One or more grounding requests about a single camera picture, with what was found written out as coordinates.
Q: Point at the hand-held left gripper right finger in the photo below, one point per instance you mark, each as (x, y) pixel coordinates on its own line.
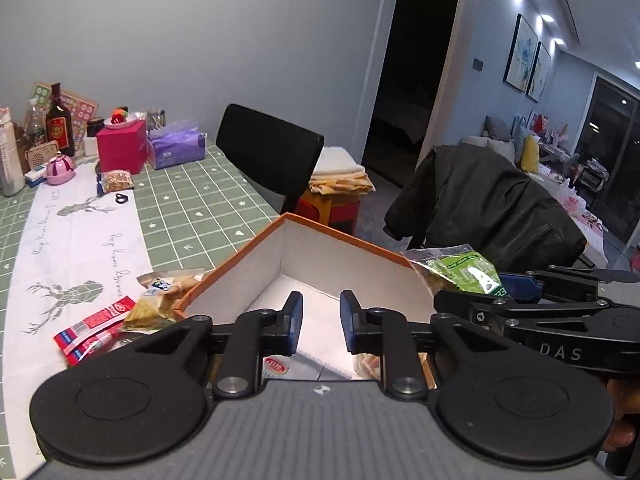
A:
(347, 320)

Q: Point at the black jar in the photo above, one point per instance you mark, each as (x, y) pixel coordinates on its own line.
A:
(95, 127)

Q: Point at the blue label cracker packet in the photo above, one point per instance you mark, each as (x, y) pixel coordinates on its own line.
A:
(165, 282)

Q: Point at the grey cushion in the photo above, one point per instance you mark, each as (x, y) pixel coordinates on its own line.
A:
(496, 129)

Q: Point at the red plastic stool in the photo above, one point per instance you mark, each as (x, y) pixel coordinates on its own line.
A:
(330, 210)

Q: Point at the small framed wall picture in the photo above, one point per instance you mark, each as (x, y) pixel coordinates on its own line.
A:
(539, 72)

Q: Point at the person's right hand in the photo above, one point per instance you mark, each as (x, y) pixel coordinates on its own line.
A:
(622, 410)

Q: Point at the purple tissue pack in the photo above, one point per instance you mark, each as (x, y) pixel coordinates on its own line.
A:
(175, 147)

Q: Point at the white deer print table runner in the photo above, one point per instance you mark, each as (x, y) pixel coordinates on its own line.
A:
(75, 260)

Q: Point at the white packet with red logo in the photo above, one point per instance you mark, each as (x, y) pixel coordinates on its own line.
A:
(275, 366)

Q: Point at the yellow cushion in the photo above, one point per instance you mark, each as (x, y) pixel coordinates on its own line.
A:
(530, 152)

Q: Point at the small white blue box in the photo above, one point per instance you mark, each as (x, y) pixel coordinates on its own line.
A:
(35, 178)

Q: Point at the yellow folded cloth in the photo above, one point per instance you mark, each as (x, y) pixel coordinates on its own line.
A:
(340, 184)

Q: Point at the small white cup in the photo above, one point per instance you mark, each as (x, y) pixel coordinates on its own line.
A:
(90, 146)

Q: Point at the magenta gift box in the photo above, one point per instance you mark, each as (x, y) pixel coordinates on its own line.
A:
(122, 150)

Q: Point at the orange cardboard box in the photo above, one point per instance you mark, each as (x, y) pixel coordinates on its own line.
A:
(300, 250)

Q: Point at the dish of fruit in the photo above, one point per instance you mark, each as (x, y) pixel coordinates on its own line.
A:
(119, 119)

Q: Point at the white folded towel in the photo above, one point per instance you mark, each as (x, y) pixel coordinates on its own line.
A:
(337, 160)

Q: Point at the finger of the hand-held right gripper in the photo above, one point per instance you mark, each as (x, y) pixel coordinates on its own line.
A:
(475, 307)
(520, 287)

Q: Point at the clear nut packet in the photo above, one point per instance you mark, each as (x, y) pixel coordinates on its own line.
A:
(116, 180)

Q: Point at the brown liquor bottle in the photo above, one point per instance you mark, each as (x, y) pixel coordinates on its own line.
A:
(60, 130)

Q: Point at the black chair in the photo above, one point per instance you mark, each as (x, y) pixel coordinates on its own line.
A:
(265, 155)

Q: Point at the white tall bottle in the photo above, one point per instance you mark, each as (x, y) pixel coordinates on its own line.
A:
(10, 160)

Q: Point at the black binder clip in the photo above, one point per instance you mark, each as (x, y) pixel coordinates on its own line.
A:
(121, 198)

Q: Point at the pink teapot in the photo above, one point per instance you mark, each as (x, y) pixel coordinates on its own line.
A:
(60, 170)

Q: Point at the pink white plastic bag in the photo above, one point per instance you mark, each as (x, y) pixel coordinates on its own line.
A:
(572, 200)

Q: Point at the red sausage packet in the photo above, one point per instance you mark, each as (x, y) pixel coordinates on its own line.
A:
(97, 317)
(87, 347)

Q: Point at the yellow-green snack packet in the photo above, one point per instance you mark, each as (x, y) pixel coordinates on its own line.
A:
(150, 312)

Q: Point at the wall light switch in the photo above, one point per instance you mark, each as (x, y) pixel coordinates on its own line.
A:
(478, 65)

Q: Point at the tan dotted board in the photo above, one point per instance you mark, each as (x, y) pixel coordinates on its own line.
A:
(84, 110)

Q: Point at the glass holder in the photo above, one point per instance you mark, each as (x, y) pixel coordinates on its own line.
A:
(156, 117)

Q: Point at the glass balcony door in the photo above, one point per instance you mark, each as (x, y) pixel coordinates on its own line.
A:
(612, 135)

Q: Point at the clear mixed cracker packet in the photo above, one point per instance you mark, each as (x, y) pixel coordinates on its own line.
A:
(365, 366)

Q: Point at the green snack packet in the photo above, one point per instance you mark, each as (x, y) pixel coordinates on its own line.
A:
(462, 267)

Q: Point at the small wooden radio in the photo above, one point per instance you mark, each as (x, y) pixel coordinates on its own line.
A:
(40, 156)

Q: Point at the dark jacket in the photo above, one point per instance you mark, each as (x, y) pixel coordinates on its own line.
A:
(480, 200)

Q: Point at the green checked tablecloth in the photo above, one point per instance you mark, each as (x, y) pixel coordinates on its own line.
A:
(200, 200)

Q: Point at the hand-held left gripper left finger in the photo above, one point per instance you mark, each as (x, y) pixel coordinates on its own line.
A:
(295, 317)

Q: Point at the large framed wall picture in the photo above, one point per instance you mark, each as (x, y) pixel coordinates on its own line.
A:
(521, 52)

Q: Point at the clear plastic bottle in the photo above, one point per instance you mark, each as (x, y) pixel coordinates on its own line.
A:
(34, 122)

